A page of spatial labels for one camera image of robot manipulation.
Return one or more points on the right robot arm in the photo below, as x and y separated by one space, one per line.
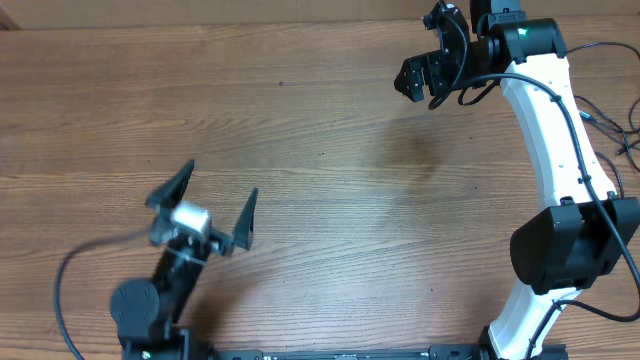
585 223

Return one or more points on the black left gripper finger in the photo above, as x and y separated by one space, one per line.
244 229
169 194

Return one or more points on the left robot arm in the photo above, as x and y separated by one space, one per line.
147 310

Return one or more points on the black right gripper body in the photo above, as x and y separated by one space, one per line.
443 73

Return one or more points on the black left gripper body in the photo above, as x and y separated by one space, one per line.
176 256

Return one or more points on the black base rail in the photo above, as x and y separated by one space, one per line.
350 354

